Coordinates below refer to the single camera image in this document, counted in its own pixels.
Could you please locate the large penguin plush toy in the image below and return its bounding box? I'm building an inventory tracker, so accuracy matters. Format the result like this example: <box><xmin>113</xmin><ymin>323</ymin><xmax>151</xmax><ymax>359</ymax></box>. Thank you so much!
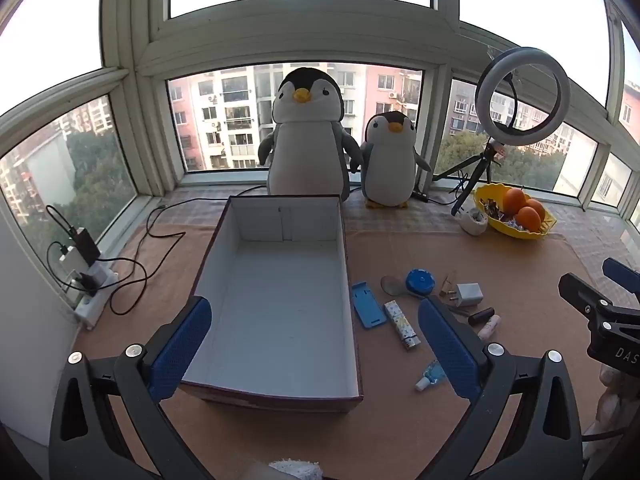
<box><xmin>257</xmin><ymin>66</ymin><xmax>364</xmax><ymax>201</ymax></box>

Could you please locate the pale pink tube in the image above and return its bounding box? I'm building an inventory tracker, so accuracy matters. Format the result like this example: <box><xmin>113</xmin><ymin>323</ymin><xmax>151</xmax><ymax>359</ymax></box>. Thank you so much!
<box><xmin>476</xmin><ymin>315</ymin><xmax>501</xmax><ymax>343</ymax></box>

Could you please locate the black cable with plug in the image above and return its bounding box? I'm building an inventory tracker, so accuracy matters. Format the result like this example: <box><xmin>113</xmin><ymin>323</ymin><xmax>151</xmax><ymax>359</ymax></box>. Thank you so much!
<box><xmin>47</xmin><ymin>241</ymin><xmax>71</xmax><ymax>291</ymax></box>

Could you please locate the blue phone stand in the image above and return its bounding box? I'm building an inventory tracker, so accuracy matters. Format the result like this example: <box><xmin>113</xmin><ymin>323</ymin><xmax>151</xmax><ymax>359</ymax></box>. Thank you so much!
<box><xmin>351</xmin><ymin>281</ymin><xmax>389</xmax><ymax>330</ymax></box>

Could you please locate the white fuzzy clothing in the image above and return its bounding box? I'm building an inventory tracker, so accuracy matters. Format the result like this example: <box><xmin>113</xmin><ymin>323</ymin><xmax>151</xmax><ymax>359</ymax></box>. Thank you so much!
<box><xmin>267</xmin><ymin>457</ymin><xmax>323</xmax><ymax>480</ymax></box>

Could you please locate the small penguin plush toy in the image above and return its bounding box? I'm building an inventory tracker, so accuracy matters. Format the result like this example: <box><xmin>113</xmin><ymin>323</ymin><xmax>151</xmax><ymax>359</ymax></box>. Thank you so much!
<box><xmin>348</xmin><ymin>110</ymin><xmax>432</xmax><ymax>209</ymax></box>

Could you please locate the blue round lid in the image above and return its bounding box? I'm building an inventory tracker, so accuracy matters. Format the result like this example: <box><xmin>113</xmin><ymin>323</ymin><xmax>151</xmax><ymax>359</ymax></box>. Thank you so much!
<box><xmin>404</xmin><ymin>268</ymin><xmax>435</xmax><ymax>299</ymax></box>

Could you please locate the white round tape roll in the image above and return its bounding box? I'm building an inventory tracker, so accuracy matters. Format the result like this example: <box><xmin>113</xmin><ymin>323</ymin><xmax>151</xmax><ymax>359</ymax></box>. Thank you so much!
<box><xmin>459</xmin><ymin>207</ymin><xmax>489</xmax><ymax>236</ymax></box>

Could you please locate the ring light cable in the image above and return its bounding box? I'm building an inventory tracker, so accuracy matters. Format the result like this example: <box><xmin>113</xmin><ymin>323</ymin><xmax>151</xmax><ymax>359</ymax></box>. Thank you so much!
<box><xmin>411</xmin><ymin>167</ymin><xmax>468</xmax><ymax>207</ymax></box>

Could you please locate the white window frame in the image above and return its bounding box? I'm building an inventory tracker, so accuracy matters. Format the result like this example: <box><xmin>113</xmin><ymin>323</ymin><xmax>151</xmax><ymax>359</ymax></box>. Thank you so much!
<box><xmin>0</xmin><ymin>0</ymin><xmax>640</xmax><ymax>221</ymax></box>

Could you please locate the grey spoon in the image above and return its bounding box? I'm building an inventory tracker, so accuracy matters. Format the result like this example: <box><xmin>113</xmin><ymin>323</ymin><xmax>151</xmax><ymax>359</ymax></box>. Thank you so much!
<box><xmin>381</xmin><ymin>275</ymin><xmax>473</xmax><ymax>317</ymax></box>

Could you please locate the white ring light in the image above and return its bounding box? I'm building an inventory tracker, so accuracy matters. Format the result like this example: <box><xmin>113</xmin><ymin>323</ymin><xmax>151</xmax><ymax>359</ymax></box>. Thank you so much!
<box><xmin>475</xmin><ymin>47</ymin><xmax>571</xmax><ymax>149</ymax></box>

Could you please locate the black power bank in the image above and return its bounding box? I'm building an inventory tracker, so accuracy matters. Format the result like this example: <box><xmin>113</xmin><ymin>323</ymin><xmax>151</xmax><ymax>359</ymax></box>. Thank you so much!
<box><xmin>75</xmin><ymin>227</ymin><xmax>101</xmax><ymax>267</ymax></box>

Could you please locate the white patterned lighter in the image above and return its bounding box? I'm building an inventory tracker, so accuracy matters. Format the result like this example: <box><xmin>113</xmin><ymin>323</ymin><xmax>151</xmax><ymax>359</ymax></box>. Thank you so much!
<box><xmin>383</xmin><ymin>300</ymin><xmax>421</xmax><ymax>352</ymax></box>

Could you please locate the white wall charger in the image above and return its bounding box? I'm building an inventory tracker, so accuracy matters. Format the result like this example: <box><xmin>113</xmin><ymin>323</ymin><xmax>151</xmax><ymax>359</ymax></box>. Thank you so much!
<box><xmin>446</xmin><ymin>282</ymin><xmax>484</xmax><ymax>309</ymax></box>

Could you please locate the brown felt mat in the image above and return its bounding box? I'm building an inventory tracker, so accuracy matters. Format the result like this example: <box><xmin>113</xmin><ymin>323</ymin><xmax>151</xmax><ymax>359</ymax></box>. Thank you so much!
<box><xmin>70</xmin><ymin>225</ymin><xmax>613</xmax><ymax>480</ymax></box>

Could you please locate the long black cable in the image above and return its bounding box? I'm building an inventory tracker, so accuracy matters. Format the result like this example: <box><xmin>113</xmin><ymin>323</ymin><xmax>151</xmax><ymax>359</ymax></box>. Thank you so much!
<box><xmin>92</xmin><ymin>186</ymin><xmax>271</xmax><ymax>316</ymax></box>

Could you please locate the thin black cable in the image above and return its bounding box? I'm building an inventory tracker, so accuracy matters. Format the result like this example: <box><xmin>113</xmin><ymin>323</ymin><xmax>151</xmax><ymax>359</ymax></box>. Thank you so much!
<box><xmin>582</xmin><ymin>427</ymin><xmax>631</xmax><ymax>445</ymax></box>

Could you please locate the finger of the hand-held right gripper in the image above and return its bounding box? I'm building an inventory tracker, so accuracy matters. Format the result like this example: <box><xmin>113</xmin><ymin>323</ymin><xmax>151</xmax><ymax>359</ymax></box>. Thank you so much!
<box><xmin>558</xmin><ymin>272</ymin><xmax>616</xmax><ymax>321</ymax></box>
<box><xmin>602</xmin><ymin>257</ymin><xmax>640</xmax><ymax>291</ymax></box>

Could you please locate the white power strip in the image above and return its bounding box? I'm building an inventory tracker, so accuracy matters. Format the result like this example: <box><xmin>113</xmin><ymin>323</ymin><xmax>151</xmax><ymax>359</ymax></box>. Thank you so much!
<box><xmin>74</xmin><ymin>265</ymin><xmax>120</xmax><ymax>332</ymax></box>

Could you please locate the yellow fruit bowl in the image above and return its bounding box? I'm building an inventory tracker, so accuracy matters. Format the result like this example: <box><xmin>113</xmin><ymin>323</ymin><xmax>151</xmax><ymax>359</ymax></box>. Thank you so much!
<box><xmin>473</xmin><ymin>183</ymin><xmax>558</xmax><ymax>242</ymax></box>

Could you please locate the short looped black cable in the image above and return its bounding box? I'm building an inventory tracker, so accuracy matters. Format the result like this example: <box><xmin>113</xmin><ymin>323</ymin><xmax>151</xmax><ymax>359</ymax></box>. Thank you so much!
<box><xmin>46</xmin><ymin>204</ymin><xmax>83</xmax><ymax>236</ymax></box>

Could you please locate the white cardboard box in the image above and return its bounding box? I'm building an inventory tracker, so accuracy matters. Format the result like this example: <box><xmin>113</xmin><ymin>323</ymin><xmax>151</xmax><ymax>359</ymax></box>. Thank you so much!
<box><xmin>179</xmin><ymin>195</ymin><xmax>364</xmax><ymax>415</ymax></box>

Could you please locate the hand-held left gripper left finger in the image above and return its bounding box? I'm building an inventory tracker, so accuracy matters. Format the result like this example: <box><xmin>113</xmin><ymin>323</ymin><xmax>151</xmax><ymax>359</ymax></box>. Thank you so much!
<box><xmin>48</xmin><ymin>296</ymin><xmax>213</xmax><ymax>480</ymax></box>

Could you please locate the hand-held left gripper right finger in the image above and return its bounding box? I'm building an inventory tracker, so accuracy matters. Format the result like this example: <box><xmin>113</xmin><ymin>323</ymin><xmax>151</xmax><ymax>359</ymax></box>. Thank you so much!
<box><xmin>417</xmin><ymin>296</ymin><xmax>585</xmax><ymax>480</ymax></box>

